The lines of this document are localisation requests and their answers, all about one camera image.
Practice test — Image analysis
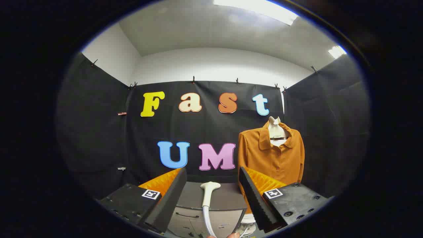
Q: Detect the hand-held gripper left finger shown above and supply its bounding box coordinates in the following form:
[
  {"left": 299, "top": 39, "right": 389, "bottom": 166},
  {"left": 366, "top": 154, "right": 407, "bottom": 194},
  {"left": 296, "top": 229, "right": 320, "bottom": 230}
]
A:
[{"left": 98, "top": 167, "right": 188, "bottom": 236}]

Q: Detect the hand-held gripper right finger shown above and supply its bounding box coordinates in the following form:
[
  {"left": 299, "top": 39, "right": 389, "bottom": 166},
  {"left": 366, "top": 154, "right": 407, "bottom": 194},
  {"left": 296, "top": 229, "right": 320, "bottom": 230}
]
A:
[{"left": 238, "top": 166, "right": 332, "bottom": 233}]

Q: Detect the white garment steamer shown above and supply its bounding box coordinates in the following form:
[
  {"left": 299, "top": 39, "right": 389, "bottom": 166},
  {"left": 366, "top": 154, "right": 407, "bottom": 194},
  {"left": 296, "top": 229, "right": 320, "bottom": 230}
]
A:
[{"left": 200, "top": 181, "right": 222, "bottom": 238}]

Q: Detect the orange button shirt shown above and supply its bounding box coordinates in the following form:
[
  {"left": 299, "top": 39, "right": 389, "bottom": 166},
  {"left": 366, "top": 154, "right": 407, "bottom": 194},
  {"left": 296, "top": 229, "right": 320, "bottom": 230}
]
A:
[{"left": 237, "top": 122, "right": 305, "bottom": 215}]

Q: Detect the grey cabinet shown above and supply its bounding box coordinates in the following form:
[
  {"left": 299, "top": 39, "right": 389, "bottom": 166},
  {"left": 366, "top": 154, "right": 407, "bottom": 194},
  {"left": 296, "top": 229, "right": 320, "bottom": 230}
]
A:
[{"left": 165, "top": 181, "right": 248, "bottom": 238}]

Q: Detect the white mannequin torso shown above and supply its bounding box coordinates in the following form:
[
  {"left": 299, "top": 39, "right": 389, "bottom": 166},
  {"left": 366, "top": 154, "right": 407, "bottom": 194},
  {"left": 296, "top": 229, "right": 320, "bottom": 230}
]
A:
[{"left": 243, "top": 116, "right": 290, "bottom": 223}]

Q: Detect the black backdrop cloth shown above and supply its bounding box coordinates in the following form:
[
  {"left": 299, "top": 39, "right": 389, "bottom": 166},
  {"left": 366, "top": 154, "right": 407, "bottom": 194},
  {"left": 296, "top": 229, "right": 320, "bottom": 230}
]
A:
[{"left": 56, "top": 53, "right": 370, "bottom": 202}]

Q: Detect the row of black clips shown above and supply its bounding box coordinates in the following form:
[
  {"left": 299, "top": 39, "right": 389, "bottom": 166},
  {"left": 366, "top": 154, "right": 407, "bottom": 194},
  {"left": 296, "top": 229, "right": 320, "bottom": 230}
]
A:
[{"left": 91, "top": 59, "right": 318, "bottom": 90}]

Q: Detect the small ceiling light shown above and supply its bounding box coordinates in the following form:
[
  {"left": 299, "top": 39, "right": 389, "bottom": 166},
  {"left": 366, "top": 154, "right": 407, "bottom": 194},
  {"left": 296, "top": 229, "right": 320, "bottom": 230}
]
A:
[{"left": 328, "top": 45, "right": 347, "bottom": 60}]

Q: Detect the long ceiling light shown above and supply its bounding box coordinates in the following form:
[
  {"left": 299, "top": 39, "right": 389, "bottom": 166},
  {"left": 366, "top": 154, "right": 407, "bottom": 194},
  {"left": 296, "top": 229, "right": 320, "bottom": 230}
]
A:
[{"left": 213, "top": 0, "right": 298, "bottom": 26}]

